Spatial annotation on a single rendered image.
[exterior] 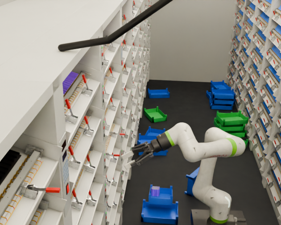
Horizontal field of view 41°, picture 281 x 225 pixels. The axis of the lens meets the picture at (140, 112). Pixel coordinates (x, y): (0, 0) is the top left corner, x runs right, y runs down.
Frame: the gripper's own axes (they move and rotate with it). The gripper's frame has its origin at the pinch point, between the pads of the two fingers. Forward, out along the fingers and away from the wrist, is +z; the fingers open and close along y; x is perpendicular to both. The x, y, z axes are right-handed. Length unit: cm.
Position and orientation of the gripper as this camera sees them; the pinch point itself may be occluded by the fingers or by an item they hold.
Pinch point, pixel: (127, 160)
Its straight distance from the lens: 216.3
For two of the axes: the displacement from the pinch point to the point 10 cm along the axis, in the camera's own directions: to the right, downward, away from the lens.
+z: -8.9, 4.6, 0.3
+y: -2.0, -4.5, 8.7
